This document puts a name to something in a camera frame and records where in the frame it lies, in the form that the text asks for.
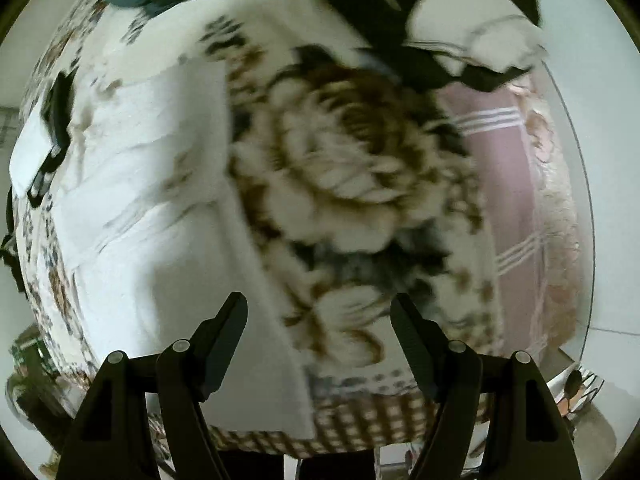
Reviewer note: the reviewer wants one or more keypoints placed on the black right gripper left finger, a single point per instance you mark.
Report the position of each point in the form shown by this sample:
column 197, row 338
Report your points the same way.
column 111, row 435

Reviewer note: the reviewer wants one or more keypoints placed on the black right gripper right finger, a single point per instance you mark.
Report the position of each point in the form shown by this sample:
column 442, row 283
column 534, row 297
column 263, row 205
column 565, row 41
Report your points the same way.
column 527, row 438

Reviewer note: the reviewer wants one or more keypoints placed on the pink striped bed sheet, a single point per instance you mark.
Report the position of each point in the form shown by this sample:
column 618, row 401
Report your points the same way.
column 531, row 208

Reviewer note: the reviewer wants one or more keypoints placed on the floral bed quilt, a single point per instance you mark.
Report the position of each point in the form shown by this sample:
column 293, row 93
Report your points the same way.
column 252, row 146

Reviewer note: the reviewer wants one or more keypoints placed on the black and white garment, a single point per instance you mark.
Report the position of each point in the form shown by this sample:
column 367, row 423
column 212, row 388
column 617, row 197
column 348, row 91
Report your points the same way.
column 481, row 43

